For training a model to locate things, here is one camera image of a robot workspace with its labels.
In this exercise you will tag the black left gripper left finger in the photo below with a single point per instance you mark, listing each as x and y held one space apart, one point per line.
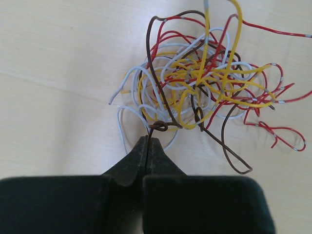
60 204

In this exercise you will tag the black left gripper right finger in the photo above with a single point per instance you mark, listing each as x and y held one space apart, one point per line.
175 203

